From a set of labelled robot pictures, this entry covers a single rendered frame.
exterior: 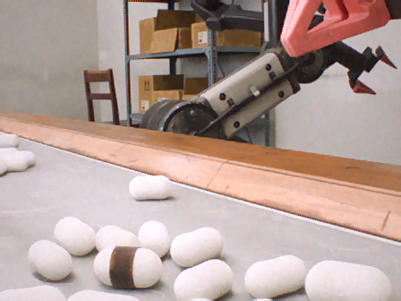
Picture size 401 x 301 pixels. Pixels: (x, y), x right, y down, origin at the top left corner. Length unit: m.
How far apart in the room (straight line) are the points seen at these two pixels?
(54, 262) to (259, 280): 0.10
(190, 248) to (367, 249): 0.11
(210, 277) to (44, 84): 5.07
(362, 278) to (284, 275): 0.04
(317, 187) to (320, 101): 2.53
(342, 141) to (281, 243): 2.52
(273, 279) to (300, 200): 0.16
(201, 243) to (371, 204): 0.13
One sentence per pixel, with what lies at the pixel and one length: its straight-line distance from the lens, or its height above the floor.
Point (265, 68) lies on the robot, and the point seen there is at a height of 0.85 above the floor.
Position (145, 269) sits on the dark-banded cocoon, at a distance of 0.25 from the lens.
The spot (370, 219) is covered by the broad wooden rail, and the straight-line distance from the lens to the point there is 0.34.
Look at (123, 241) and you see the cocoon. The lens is 0.28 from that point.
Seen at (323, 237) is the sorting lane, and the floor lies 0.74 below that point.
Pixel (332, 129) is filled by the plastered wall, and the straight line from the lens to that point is 2.87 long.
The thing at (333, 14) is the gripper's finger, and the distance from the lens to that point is 0.37.
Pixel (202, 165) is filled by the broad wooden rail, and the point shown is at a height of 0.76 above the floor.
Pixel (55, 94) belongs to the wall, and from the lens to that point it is 5.31.
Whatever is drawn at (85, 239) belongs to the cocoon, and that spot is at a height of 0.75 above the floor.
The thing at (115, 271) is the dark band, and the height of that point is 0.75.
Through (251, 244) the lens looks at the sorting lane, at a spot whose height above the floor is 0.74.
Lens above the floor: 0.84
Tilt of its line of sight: 8 degrees down
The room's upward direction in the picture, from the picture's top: 2 degrees counter-clockwise
